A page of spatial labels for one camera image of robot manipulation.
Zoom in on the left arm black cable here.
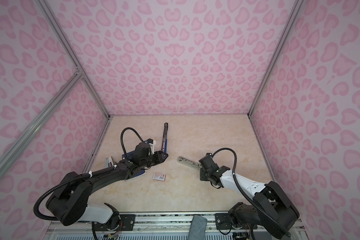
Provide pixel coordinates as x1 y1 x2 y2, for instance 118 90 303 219
33 127 146 221

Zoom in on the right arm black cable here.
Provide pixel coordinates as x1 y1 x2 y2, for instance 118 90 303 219
211 147 292 238

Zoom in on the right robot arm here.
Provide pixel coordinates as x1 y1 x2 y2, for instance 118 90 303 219
199 153 300 240

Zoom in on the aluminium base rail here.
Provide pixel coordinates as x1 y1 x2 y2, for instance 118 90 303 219
43 210 310 240

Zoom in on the grey foam block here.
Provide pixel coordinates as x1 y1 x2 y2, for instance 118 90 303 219
188 215 208 240

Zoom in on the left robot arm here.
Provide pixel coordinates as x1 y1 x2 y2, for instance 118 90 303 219
46 143 169 229

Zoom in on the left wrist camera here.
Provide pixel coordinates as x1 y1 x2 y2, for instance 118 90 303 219
146 139 156 155

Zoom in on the left aluminium frame beam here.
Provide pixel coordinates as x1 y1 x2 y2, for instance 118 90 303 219
0 71 83 180

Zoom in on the aluminium corner frame post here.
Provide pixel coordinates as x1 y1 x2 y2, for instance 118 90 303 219
247 0 305 118

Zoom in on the blue book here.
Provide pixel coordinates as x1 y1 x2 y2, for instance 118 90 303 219
121 151 146 181

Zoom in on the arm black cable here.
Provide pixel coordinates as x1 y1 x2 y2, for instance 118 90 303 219
33 127 146 221
211 147 292 238

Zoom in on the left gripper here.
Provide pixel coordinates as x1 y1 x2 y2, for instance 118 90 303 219
140 150 169 170

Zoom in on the small white stapler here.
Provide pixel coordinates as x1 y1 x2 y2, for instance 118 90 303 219
106 156 114 168

